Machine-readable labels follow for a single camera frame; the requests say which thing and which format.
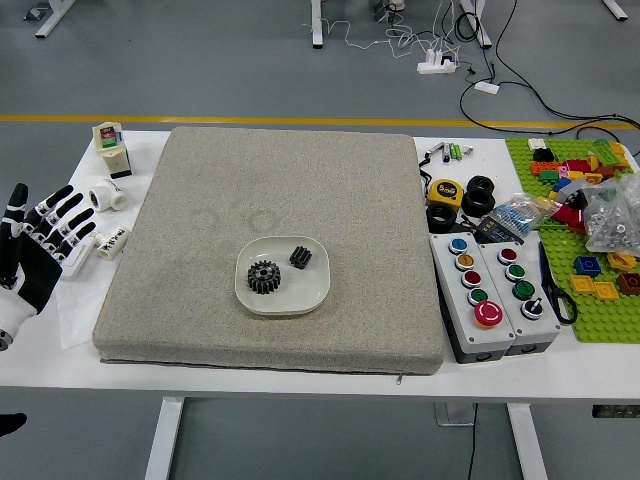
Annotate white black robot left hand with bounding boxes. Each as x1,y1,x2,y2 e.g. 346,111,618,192
0,182,99,347

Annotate big black gear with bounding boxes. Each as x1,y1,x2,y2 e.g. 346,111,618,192
244,259,282,296

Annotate small black gear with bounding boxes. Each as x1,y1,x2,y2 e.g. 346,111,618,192
288,245,315,271

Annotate grey five-button control box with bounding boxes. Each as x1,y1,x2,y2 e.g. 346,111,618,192
428,232,516,365

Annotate grey four-button control box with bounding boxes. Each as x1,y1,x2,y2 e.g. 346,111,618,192
478,241,563,357

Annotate white pipe tee fitting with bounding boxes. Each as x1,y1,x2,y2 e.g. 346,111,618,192
88,177,130,214

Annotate black shoe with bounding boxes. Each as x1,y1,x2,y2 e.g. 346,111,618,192
0,411,29,440

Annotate white table leg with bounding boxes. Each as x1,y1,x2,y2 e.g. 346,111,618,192
505,402,551,480
143,397,185,480

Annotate white square dish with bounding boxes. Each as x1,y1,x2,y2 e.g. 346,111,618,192
234,235,331,316

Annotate grey-brown cushion mat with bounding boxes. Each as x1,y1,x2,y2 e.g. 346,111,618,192
92,125,446,377

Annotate yellow black tape measure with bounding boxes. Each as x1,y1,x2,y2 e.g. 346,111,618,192
426,178,466,207

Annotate white power strip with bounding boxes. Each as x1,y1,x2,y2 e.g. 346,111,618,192
417,49,459,75

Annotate black digital meter module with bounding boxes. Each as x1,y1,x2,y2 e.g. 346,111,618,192
474,219,526,245

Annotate clear bag of blue resistors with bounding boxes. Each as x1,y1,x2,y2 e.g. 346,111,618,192
487,192,556,234

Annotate black scissors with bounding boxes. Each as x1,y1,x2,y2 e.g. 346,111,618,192
537,241,579,325

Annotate red toy wedge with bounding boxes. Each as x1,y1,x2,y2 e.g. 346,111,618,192
552,204,587,235

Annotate grey toy piece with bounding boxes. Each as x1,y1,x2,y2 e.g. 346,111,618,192
552,177,587,202

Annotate blue toy brick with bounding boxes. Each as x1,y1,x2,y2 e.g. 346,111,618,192
573,255,603,277

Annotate green studded baseplate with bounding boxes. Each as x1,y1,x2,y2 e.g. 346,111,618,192
504,135,640,344

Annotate clear bag of metal nuts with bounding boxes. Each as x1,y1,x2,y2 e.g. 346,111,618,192
582,173,640,254

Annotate lime green toy plate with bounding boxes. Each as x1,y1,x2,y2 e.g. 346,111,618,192
593,139,620,166

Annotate yellow toy brick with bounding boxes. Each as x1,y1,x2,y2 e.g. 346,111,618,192
606,251,636,272

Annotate black table control panel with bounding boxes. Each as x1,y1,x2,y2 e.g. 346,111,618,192
592,404,640,419

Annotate white pipe valve with handle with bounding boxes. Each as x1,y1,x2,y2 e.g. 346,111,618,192
62,226,132,276

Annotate cream switch box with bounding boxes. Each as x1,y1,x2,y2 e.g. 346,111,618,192
92,121,134,180

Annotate white desk frame leg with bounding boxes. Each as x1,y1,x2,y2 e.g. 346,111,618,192
34,0,77,39
602,0,632,22
458,0,495,50
310,0,330,50

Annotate grey under-table bracket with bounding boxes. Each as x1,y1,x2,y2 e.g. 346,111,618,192
433,401,476,427

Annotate black floor cable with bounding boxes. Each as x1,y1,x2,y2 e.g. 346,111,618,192
458,79,640,139

